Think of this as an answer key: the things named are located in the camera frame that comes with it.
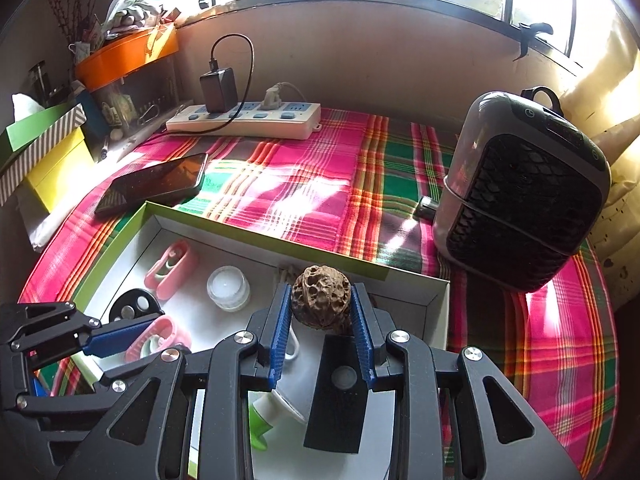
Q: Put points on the cream heart print curtain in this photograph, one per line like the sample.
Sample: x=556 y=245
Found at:
x=620 y=195

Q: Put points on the black smartphone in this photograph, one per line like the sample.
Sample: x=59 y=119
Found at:
x=150 y=185

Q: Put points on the dried twig bouquet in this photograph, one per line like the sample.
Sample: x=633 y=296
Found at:
x=65 y=5

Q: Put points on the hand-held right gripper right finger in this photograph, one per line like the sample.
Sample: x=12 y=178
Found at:
x=361 y=340

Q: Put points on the yellow box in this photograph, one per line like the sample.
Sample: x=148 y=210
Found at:
x=60 y=170

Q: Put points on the white plug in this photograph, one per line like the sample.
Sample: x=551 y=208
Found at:
x=272 y=97

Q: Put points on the black oval magnet disc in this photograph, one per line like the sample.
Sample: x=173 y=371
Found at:
x=120 y=305

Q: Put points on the small brown walnut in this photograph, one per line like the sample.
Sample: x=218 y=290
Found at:
x=322 y=295

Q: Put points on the small clear jar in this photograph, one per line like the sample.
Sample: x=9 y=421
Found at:
x=227 y=287

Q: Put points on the black bike light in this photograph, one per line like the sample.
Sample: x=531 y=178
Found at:
x=332 y=410

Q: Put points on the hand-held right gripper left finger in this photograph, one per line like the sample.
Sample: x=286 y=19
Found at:
x=280 y=335

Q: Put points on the black charger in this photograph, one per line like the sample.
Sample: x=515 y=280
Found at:
x=218 y=90

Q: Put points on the pink clip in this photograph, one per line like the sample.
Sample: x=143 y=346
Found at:
x=182 y=265
x=170 y=332

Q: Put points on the grey space heater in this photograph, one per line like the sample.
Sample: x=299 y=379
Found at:
x=520 y=200

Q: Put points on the white plastic bag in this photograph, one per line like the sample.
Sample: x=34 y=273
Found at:
x=130 y=5

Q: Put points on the green white cardboard box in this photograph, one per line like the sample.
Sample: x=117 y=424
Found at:
x=200 y=325

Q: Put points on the white tissue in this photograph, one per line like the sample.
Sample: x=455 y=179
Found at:
x=27 y=107

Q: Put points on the white power strip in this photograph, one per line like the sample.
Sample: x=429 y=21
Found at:
x=250 y=122

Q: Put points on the plaid tablecloth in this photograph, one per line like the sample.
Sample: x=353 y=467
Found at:
x=300 y=185

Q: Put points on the clear plastic organizer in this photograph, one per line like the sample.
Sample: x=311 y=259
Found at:
x=150 y=95

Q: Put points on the white paper stack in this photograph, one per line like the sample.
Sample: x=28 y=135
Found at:
x=45 y=225

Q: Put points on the orange tray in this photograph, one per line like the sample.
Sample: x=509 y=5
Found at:
x=125 y=60

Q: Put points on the striped box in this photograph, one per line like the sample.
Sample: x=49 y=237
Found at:
x=45 y=145

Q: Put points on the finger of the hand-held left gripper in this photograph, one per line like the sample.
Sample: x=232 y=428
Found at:
x=120 y=335
x=65 y=400

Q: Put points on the white green suction hook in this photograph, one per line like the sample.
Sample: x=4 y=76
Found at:
x=260 y=425

